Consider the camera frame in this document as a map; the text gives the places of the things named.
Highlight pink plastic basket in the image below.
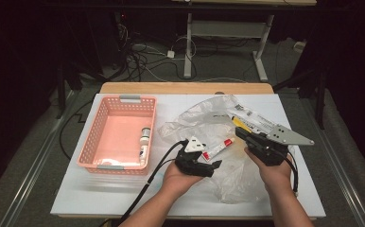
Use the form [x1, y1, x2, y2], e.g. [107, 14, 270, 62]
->
[77, 94, 158, 176]

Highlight person's right hand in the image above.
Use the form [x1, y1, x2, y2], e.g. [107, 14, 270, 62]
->
[244, 148, 293, 194]

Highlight aluminium rail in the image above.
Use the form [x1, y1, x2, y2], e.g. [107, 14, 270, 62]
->
[300, 97, 365, 227]
[0, 89, 78, 227]

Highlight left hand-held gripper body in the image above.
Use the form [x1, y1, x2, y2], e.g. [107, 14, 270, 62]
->
[174, 135, 217, 178]

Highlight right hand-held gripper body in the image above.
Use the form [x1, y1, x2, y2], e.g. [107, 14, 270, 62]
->
[245, 124, 315, 167]

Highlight person's left hand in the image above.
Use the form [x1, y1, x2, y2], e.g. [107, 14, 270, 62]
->
[160, 161, 204, 199]

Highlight clear plastic bag yellow smiley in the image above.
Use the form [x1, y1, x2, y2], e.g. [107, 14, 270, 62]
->
[157, 94, 298, 204]

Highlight black stand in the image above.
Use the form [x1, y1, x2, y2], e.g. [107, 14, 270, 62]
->
[273, 62, 328, 131]
[56, 62, 84, 119]

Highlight black floor cable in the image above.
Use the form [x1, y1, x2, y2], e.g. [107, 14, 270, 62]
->
[59, 99, 94, 160]

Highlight tangle of black cables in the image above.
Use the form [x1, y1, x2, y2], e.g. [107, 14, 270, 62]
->
[117, 23, 198, 83]

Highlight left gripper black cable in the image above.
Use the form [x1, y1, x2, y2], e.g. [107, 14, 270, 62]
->
[108, 140, 188, 227]

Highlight white board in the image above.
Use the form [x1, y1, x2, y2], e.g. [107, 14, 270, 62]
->
[50, 93, 326, 218]

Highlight white metal desk frame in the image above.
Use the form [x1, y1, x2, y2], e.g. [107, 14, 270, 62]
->
[170, 0, 317, 83]

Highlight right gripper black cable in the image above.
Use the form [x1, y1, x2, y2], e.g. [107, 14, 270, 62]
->
[284, 150, 300, 195]

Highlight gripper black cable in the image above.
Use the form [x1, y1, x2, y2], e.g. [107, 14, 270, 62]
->
[284, 150, 300, 195]
[108, 140, 188, 227]

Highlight red and white tube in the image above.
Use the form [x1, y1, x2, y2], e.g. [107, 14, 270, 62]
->
[201, 137, 236, 163]

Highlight small white labelled bottle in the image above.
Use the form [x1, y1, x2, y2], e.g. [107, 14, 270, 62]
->
[138, 127, 151, 166]

